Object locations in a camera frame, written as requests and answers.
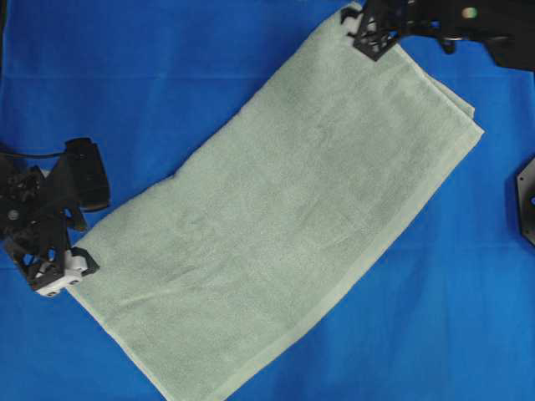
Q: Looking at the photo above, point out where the pale green bath towel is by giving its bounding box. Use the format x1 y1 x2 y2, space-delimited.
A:
71 13 483 400

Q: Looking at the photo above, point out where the black left camera cable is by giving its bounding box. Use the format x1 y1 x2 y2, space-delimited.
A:
0 144 70 162

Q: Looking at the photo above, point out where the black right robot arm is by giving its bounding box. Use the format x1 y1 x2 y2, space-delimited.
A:
340 0 534 72

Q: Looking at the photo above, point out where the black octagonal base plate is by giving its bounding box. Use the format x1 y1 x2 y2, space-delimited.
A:
513 155 534 247

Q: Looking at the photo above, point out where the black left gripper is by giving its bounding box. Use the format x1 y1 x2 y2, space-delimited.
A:
1 156 99 291

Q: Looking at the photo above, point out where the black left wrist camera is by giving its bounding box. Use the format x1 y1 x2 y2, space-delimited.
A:
65 138 110 212

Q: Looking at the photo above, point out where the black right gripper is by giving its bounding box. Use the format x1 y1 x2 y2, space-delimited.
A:
340 0 441 62

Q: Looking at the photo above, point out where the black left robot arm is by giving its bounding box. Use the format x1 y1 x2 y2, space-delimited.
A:
1 138 110 297

